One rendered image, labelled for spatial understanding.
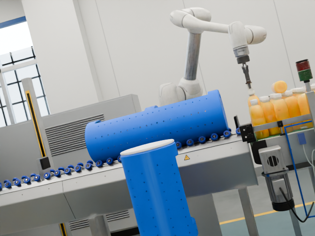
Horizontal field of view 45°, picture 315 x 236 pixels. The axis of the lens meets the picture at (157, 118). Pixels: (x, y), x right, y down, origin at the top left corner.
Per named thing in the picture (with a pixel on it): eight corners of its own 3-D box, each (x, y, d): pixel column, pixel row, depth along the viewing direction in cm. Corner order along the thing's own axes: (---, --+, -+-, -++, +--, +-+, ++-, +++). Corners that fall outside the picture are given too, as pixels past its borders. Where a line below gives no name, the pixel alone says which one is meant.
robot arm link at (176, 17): (182, 12, 255) (197, 10, 262) (166, 7, 268) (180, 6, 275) (180, 31, 261) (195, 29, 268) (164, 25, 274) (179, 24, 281)
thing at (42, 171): (48, 178, 264) (43, 157, 264) (54, 177, 263) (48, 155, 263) (41, 181, 254) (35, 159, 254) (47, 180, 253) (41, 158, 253)
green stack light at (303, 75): (298, 81, 190) (296, 72, 189) (311, 78, 188) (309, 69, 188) (300, 81, 183) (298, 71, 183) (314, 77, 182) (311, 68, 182)
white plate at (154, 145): (147, 149, 168) (148, 151, 168) (184, 136, 189) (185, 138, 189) (108, 155, 187) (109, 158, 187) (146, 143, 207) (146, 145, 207)
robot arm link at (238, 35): (240, 45, 220) (255, 43, 227) (234, 19, 220) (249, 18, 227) (228, 50, 229) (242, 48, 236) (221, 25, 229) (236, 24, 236)
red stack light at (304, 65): (296, 72, 189) (294, 64, 189) (309, 69, 188) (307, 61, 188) (298, 71, 183) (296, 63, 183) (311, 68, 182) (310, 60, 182)
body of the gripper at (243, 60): (236, 58, 232) (239, 73, 232) (236, 57, 224) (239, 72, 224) (248, 55, 231) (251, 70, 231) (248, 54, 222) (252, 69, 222)
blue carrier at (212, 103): (107, 159, 264) (96, 121, 263) (229, 131, 245) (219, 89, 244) (91, 168, 236) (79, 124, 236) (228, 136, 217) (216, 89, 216)
